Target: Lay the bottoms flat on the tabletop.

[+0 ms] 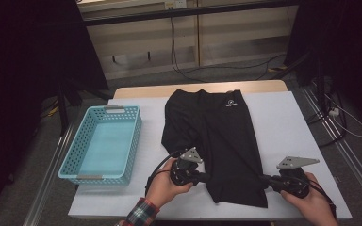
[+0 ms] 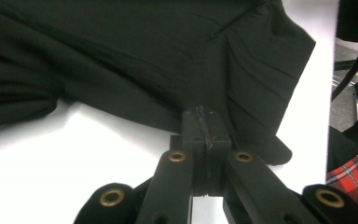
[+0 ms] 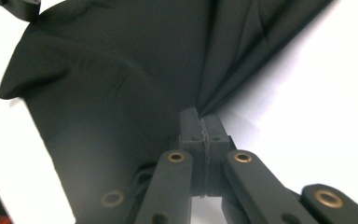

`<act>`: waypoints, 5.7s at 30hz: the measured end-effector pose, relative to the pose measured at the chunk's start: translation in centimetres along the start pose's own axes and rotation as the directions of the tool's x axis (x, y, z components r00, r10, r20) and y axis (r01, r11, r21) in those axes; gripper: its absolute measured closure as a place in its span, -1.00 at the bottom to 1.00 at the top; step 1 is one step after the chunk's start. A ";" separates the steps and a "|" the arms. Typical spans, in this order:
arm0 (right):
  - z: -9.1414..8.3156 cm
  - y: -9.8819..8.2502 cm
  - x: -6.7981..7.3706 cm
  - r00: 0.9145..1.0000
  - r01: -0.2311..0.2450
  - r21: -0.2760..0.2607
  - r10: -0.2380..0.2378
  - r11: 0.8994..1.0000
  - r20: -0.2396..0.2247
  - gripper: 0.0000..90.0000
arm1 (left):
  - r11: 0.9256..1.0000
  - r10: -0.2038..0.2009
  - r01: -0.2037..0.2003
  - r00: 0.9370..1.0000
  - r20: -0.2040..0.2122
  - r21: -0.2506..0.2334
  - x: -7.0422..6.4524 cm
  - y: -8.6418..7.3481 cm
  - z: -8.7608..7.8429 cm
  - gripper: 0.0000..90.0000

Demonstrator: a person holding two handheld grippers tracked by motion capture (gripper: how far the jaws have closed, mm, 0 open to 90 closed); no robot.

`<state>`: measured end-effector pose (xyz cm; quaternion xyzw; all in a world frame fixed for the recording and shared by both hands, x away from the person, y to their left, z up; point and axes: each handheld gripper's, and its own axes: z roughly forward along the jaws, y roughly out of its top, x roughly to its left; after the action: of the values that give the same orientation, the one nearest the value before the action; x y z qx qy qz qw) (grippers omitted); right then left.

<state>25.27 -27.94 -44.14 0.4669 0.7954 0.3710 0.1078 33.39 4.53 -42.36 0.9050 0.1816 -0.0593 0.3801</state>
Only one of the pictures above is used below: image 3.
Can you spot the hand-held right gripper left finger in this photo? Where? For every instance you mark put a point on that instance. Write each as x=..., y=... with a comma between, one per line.
x=192, y=133

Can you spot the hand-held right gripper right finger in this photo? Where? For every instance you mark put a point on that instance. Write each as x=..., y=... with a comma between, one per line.
x=217, y=137

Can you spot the black pants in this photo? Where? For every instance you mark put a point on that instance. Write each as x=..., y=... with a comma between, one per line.
x=121, y=77

